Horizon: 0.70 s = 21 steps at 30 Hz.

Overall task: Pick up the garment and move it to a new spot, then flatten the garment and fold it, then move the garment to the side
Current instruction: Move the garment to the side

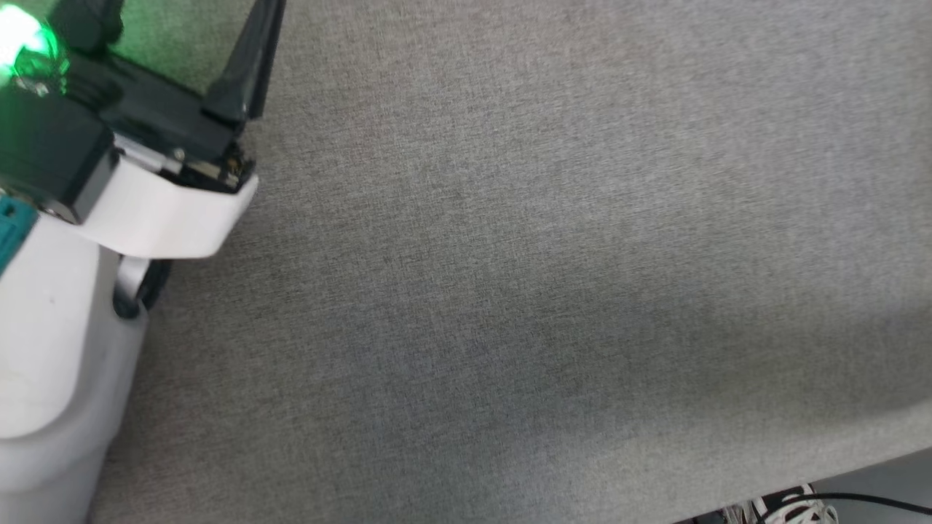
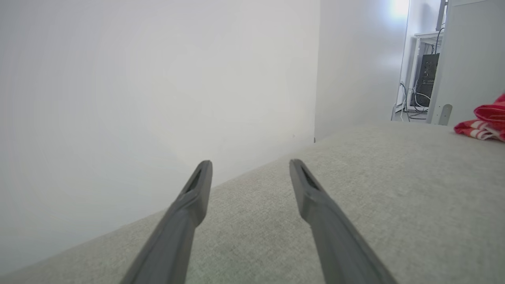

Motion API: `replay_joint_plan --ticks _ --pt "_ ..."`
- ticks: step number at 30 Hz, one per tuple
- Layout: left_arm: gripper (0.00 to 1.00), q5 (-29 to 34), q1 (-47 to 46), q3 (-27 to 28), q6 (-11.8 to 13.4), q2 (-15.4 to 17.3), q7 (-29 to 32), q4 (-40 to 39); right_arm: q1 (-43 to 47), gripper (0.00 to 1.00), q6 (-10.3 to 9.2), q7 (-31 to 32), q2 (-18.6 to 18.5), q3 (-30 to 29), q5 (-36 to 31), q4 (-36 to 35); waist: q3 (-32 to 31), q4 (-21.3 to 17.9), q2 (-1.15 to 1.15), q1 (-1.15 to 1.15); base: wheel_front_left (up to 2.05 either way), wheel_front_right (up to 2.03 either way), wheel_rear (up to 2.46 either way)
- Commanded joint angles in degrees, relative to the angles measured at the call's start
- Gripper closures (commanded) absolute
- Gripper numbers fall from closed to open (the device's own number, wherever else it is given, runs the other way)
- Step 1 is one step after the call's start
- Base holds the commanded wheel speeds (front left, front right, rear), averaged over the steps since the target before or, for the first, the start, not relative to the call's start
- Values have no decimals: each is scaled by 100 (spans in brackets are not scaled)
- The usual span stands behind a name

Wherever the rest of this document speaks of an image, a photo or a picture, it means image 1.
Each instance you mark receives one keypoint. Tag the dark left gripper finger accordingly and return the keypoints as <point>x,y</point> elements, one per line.
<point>244,80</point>

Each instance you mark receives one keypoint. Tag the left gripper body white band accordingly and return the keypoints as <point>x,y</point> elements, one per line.
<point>175,211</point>

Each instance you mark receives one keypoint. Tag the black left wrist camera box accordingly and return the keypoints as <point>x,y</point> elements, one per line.
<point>44,153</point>

